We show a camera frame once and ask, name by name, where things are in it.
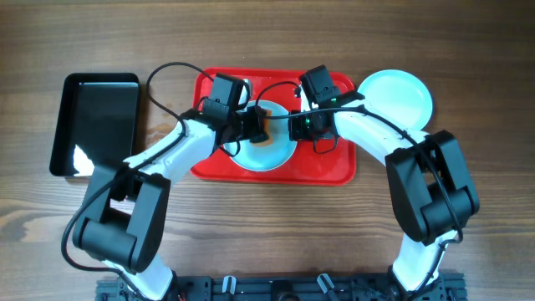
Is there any light blue plate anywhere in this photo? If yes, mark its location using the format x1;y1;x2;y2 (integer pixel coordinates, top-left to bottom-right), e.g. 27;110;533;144
223;101;297;171
358;69;433;130

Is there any green and orange sponge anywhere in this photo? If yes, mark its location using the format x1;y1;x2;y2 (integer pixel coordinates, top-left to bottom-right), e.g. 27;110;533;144
250;135;274;147

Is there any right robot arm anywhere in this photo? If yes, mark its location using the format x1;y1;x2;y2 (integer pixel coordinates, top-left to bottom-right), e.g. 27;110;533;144
290;88;480;300

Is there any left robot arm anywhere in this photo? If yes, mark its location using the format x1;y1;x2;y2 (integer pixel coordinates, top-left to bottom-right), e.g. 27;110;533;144
61;107;267;300

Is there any red plastic tray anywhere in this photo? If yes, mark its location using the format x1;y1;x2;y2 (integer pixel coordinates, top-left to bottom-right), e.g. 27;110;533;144
191;67;357;186

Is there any black rectangular container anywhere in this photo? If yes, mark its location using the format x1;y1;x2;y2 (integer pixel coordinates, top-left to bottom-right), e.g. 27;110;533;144
49;73;140;177

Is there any right black cable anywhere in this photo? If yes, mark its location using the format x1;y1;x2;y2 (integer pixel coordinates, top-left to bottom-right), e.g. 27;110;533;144
254;80;465;293

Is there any black cable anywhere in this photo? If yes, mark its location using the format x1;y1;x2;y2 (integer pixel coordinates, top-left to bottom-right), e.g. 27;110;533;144
254;80;465;293
60;61;217;298

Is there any left black cable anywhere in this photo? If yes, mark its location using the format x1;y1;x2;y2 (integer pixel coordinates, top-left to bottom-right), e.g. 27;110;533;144
60;61;217;298

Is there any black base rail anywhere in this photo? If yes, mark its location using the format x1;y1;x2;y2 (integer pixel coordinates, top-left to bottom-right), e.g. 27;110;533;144
94;273;468;301

